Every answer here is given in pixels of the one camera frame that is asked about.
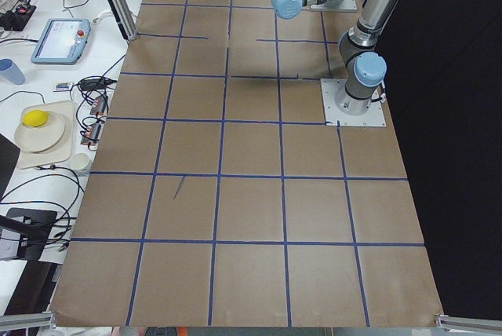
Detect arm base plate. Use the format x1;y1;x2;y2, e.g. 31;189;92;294
310;0;358;13
321;79;386;127

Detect small colourful card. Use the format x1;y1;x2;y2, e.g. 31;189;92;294
53;82;74;92

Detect yellow lemon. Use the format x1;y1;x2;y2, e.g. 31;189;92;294
22;109;49;128

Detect blue teach pendant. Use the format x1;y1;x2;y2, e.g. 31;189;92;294
31;18;91;65

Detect small circuit board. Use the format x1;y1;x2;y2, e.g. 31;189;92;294
81;122;104;146
89;94;108;116

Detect upper small circuit board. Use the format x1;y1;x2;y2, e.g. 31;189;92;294
89;94;108;116

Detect brown paper table cover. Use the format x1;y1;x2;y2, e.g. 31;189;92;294
50;0;442;327

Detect beige rectangular tray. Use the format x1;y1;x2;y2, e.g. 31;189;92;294
14;100;75;169

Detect beige round plate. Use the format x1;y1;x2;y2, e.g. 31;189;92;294
14;112;65;152

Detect black red controller device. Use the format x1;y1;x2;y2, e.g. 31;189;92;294
1;4;36;31

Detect black camera stand base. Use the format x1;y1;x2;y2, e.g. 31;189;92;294
1;207;57;261

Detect lower small circuit board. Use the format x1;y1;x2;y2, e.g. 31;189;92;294
81;122;104;146

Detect light blue plastic cup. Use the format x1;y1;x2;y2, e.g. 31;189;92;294
0;58;26;85

